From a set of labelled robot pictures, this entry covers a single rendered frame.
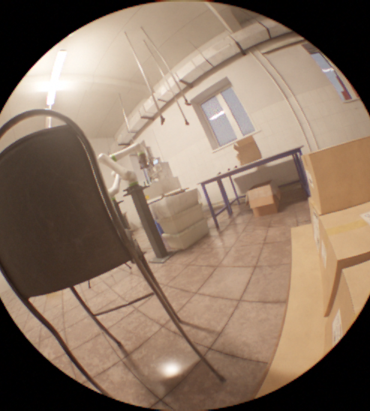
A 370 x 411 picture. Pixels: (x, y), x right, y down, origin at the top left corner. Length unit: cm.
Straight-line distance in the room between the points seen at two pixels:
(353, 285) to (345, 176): 44
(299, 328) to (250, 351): 24
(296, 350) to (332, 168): 63
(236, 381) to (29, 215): 77
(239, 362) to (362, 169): 89
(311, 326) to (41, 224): 76
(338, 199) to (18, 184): 95
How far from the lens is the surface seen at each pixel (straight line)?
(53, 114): 35
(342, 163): 69
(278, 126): 333
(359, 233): 54
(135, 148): 189
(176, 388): 74
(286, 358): 54
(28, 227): 35
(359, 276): 39
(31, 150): 34
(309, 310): 63
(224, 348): 75
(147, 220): 176
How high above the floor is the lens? 66
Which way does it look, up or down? 4 degrees down
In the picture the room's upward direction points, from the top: 21 degrees counter-clockwise
